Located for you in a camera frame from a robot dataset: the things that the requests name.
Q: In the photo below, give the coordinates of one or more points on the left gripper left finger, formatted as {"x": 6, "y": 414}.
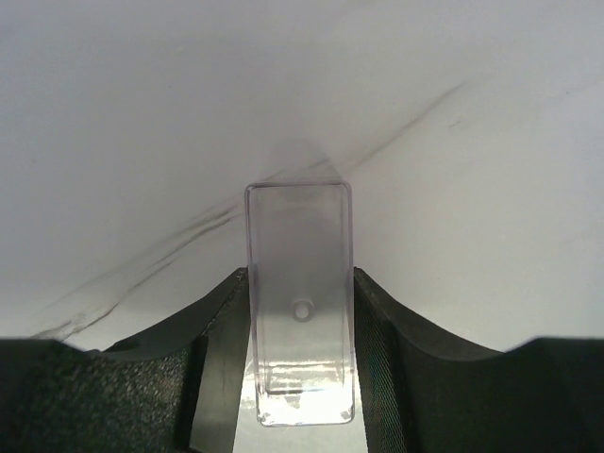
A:
{"x": 173, "y": 387}

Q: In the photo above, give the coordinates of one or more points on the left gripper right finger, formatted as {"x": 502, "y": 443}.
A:
{"x": 425, "y": 389}

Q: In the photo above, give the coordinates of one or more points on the clear plastic fuse box cover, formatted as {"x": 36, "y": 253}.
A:
{"x": 300, "y": 271}

